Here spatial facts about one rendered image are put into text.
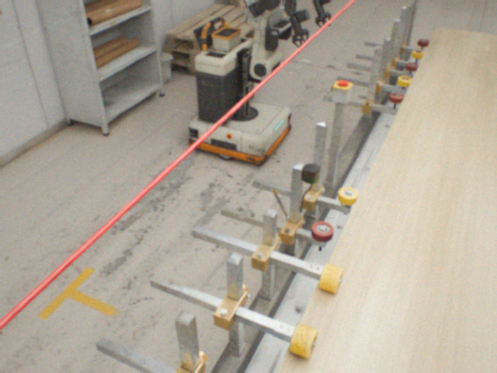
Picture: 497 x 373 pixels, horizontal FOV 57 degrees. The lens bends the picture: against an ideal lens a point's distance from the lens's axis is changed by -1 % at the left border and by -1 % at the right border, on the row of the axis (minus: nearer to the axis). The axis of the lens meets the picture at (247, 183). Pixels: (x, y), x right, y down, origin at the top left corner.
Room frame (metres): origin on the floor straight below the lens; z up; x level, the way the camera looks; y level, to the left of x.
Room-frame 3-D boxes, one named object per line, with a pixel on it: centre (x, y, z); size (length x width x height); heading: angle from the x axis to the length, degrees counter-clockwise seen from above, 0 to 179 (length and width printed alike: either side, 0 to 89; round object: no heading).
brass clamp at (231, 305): (0.88, 0.05, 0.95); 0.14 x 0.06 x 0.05; 154
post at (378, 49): (2.48, -0.72, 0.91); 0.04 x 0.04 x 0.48; 64
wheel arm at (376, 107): (2.46, -0.66, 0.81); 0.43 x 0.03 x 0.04; 64
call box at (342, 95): (1.81, -0.40, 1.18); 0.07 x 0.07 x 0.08; 64
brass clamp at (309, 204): (1.56, -0.28, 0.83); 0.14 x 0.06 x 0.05; 154
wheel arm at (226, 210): (1.35, -0.09, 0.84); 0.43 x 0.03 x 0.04; 64
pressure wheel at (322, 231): (1.26, -0.27, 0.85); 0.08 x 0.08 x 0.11
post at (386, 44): (2.70, -0.83, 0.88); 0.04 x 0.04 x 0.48; 64
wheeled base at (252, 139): (3.36, 0.05, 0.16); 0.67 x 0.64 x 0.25; 64
